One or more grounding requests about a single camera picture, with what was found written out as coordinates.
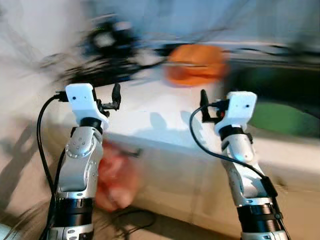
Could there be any orange angular bowl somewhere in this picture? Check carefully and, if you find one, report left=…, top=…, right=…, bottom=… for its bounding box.
left=166, top=44, right=229, bottom=76

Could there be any white kitchen cabinet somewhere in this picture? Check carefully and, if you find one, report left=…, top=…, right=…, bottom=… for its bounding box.
left=100, top=131, right=320, bottom=240

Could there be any black power adapter white label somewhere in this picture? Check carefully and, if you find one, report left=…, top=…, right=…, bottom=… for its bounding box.
left=82, top=20, right=139, bottom=62

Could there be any green plate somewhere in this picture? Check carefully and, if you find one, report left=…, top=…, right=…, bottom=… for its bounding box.
left=250, top=101, right=320, bottom=139

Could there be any red plastic bag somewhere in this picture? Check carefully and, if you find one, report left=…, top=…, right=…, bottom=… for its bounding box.
left=95, top=140, right=142, bottom=212

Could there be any stainless steel sink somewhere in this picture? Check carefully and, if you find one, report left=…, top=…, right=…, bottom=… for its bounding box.
left=227, top=47, right=320, bottom=142

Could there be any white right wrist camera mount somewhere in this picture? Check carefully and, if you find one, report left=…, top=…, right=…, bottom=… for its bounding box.
left=214, top=91, right=257, bottom=135

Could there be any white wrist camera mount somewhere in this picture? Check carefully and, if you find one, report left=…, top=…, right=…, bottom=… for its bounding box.
left=65, top=83, right=110, bottom=131
left=214, top=91, right=257, bottom=135

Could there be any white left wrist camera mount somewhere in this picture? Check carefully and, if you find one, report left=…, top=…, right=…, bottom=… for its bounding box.
left=65, top=83, right=110, bottom=131

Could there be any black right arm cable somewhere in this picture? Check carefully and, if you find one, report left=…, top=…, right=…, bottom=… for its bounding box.
left=189, top=102, right=279, bottom=199

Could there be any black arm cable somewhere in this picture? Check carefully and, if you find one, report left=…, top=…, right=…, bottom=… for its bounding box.
left=189, top=102, right=279, bottom=199
left=36, top=92, right=69, bottom=240

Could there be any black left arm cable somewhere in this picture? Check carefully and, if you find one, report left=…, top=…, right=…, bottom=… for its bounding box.
left=36, top=92, right=69, bottom=240

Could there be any black floor cable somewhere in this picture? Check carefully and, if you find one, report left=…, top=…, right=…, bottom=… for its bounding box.
left=110, top=208, right=157, bottom=234

